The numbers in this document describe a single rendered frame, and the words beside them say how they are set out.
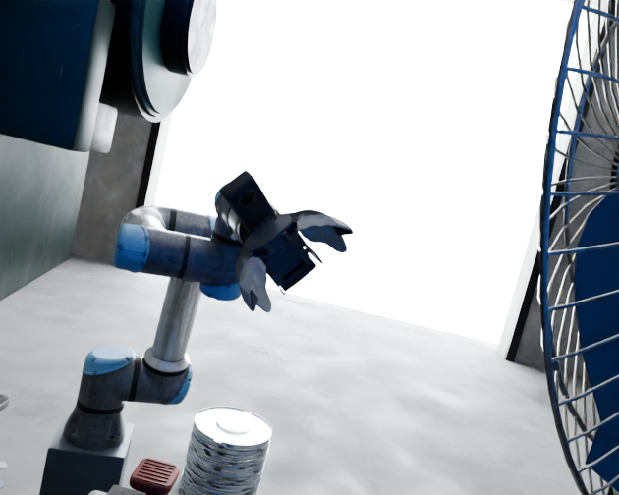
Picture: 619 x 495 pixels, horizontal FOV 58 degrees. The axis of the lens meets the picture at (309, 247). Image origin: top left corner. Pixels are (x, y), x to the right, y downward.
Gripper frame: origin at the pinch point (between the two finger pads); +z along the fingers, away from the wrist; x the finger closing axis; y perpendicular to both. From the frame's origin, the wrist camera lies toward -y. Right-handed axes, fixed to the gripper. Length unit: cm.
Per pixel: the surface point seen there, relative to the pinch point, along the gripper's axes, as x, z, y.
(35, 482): 108, -115, 71
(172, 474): 32.0, -9.6, 20.1
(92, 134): 7.5, 10.8, -26.7
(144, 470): 34.6, -10.8, 17.3
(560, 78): -12.9, 34.4, -19.9
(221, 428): 50, -106, 97
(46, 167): 14.5, -5.8, -24.3
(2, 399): 47, -28, 2
